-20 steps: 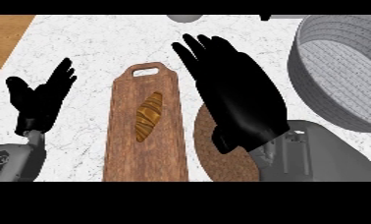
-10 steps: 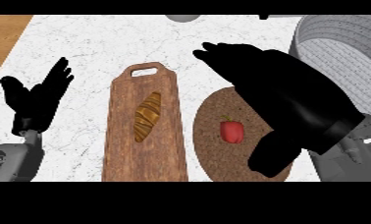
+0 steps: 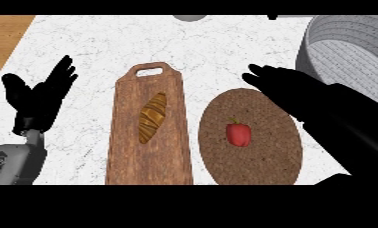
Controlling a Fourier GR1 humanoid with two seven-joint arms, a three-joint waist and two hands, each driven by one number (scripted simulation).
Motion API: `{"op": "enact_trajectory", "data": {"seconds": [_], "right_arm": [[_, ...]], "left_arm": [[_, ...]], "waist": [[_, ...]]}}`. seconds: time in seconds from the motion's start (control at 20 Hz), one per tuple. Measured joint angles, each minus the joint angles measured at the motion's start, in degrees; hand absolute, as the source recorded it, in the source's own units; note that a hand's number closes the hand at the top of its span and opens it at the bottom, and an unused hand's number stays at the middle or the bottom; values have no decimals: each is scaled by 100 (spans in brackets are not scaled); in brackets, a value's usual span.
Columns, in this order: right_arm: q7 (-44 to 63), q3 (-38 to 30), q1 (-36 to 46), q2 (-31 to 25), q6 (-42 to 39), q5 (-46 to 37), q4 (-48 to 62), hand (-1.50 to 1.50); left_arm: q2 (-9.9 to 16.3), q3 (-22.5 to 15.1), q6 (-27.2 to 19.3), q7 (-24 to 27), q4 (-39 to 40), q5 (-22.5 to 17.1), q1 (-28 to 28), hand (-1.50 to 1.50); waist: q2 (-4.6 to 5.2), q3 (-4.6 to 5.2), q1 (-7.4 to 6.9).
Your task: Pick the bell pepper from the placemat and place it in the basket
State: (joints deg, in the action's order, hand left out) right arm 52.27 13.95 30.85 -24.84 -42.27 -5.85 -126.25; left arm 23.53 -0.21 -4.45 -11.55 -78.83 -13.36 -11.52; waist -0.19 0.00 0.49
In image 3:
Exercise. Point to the brown wooden cutting board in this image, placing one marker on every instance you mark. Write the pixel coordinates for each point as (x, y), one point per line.
(149, 125)

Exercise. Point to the red bell pepper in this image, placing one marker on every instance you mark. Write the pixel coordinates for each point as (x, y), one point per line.
(238, 134)

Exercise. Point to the pale wooden surface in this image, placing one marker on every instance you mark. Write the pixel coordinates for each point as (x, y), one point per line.
(12, 33)

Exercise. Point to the grey woven basket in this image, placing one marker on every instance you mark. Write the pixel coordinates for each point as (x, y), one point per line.
(344, 52)

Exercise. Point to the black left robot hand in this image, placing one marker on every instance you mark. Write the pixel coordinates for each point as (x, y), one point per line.
(43, 97)

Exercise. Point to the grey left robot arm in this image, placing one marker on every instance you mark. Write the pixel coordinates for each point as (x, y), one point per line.
(22, 158)

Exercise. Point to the brown oval placemat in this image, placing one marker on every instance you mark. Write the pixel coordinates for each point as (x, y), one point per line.
(248, 138)

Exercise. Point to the grey rounded object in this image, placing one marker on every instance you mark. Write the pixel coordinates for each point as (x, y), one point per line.
(189, 18)

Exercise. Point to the brown bread loaf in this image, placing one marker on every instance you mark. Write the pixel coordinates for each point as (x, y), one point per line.
(152, 117)

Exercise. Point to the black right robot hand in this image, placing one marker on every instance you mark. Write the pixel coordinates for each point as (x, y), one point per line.
(325, 115)

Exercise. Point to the small black object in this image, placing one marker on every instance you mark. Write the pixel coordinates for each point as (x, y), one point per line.
(272, 16)

